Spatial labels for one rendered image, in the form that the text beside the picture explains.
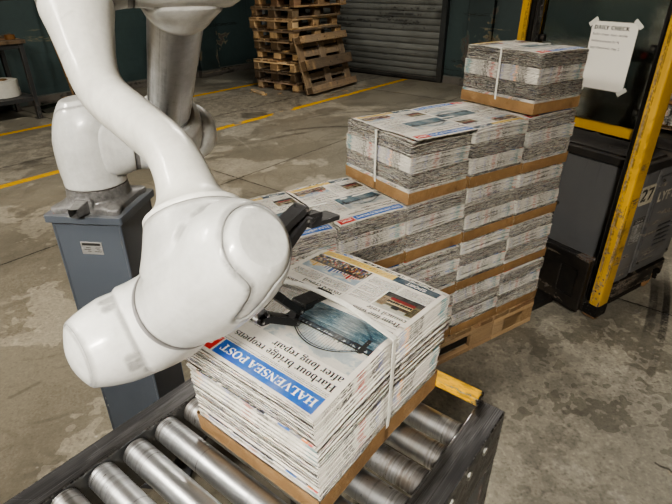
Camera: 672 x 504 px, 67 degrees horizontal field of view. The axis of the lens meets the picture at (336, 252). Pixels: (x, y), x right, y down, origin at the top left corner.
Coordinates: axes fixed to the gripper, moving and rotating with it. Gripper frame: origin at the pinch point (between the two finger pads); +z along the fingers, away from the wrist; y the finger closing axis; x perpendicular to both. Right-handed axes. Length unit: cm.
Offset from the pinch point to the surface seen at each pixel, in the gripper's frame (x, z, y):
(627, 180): 18, 190, 11
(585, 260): 11, 191, 52
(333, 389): 14.2, -14.0, 11.5
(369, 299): 5.7, 6.5, 8.3
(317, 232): -45, 55, 23
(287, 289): -7.7, 0.0, 9.3
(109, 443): -23, -27, 37
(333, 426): 15.6, -14.9, 16.5
